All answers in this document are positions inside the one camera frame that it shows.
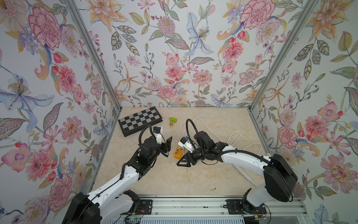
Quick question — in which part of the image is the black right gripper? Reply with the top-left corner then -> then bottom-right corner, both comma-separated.
177,148 -> 209,168

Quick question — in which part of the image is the orange power strip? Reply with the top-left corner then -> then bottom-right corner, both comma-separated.
173,145 -> 183,160

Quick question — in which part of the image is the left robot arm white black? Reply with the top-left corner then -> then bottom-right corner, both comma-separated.
62,125 -> 172,224

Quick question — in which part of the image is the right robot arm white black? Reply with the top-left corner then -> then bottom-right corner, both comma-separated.
177,119 -> 297,209

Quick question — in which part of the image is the green cylinder block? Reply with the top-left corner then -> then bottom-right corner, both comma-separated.
169,117 -> 177,123

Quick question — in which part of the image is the black white folding chessboard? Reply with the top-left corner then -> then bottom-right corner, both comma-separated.
118,106 -> 163,137

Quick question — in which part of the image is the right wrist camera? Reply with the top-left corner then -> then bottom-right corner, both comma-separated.
178,137 -> 194,153

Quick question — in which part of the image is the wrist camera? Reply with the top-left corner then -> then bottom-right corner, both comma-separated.
178,137 -> 194,153
153,127 -> 164,145

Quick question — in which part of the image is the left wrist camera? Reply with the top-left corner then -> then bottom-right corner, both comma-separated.
153,127 -> 164,145

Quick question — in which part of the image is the white power strip cord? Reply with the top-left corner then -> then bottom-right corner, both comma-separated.
190,116 -> 263,156

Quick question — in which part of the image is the aluminium front rail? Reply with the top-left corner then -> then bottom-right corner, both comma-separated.
68,195 -> 308,219

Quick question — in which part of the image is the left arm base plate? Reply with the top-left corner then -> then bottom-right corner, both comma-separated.
113,190 -> 153,215

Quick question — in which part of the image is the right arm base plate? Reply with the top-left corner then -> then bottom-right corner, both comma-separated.
223,188 -> 267,216

